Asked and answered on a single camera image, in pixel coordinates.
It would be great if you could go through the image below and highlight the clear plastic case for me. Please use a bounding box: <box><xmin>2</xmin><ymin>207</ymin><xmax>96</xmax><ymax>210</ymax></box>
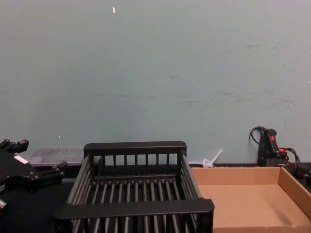
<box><xmin>28</xmin><ymin>146</ymin><xmax>85</xmax><ymax>168</ymax></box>

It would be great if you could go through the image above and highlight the shallow brown cardboard tray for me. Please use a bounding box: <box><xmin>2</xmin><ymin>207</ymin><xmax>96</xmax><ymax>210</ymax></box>
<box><xmin>190</xmin><ymin>166</ymin><xmax>311</xmax><ymax>232</ymax></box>

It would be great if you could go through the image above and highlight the black rack with steel bars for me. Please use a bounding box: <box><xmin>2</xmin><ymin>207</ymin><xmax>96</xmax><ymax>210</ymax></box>
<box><xmin>52</xmin><ymin>140</ymin><xmax>216</xmax><ymax>233</ymax></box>

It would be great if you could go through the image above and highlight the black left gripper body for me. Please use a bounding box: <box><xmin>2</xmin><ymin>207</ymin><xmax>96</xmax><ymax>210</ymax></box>
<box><xmin>0</xmin><ymin>150</ymin><xmax>41</xmax><ymax>195</ymax></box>

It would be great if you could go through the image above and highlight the black corded tool, red switch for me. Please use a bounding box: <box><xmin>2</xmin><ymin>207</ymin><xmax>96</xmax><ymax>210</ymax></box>
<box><xmin>249</xmin><ymin>126</ymin><xmax>301</xmax><ymax>176</ymax></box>

